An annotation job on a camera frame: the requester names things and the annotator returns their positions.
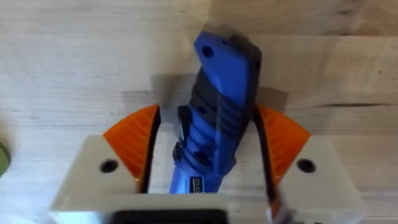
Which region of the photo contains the blue electric screwdriver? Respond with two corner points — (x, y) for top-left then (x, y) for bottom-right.
(169, 24), (262, 195)

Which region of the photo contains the right gripper white and orange right finger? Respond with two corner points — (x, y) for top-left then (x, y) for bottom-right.
(252, 103), (365, 224)

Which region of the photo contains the green disc with holes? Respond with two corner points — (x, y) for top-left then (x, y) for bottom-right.
(0, 142), (11, 177)

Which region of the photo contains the right gripper white and orange left finger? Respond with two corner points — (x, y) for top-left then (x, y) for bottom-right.
(50, 103), (162, 212)

